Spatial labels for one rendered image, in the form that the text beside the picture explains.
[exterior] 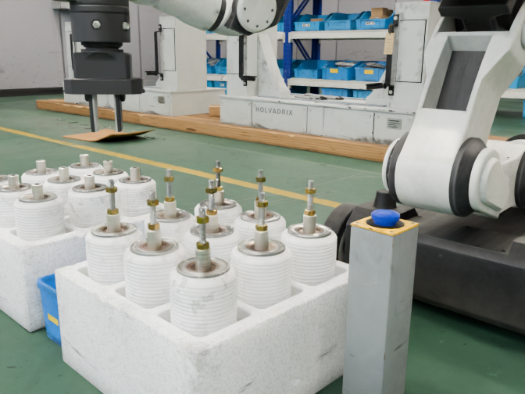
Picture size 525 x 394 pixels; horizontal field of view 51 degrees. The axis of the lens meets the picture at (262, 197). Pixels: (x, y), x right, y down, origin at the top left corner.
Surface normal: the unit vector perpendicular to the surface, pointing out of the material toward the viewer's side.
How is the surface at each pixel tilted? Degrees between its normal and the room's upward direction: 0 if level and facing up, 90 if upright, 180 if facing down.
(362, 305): 90
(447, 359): 0
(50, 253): 90
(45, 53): 90
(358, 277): 90
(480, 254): 46
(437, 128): 52
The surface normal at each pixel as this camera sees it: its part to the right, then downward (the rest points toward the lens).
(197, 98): 0.74, 0.18
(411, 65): -0.68, 0.18
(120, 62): 0.13, 0.25
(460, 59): -0.61, -0.24
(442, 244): -0.48, -0.54
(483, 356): 0.01, -0.97
